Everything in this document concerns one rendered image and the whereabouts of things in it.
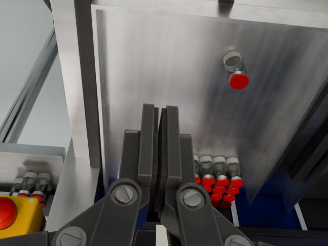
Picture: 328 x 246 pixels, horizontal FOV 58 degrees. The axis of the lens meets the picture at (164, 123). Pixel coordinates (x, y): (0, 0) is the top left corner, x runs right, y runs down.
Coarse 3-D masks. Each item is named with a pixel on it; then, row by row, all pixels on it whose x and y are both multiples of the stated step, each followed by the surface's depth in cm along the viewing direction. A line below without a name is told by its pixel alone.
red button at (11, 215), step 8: (0, 200) 39; (8, 200) 39; (0, 208) 38; (8, 208) 38; (16, 208) 39; (0, 216) 37; (8, 216) 38; (16, 216) 39; (0, 224) 37; (8, 224) 38
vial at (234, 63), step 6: (228, 54) 34; (234, 54) 34; (240, 54) 34; (228, 60) 34; (234, 60) 33; (240, 60) 33; (228, 66) 33; (234, 66) 32; (240, 66) 32; (228, 72) 33; (234, 72) 32; (240, 72) 32; (246, 72) 33; (228, 78) 33
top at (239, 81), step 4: (232, 76) 32; (236, 76) 31; (240, 76) 31; (244, 76) 31; (232, 80) 32; (236, 80) 32; (240, 80) 32; (244, 80) 32; (248, 80) 32; (232, 84) 32; (236, 84) 32; (240, 84) 32; (244, 84) 32; (236, 88) 32; (240, 88) 32
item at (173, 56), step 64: (128, 0) 28; (192, 0) 30; (128, 64) 36; (192, 64) 36; (256, 64) 36; (320, 64) 34; (128, 128) 44; (192, 128) 44; (256, 128) 44; (256, 192) 50
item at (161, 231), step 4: (156, 228) 42; (160, 228) 42; (164, 228) 42; (156, 232) 42; (160, 232) 42; (164, 232) 42; (156, 236) 41; (160, 236) 41; (164, 236) 41; (156, 240) 41; (160, 240) 41; (164, 240) 41; (156, 244) 40; (160, 244) 40; (164, 244) 41
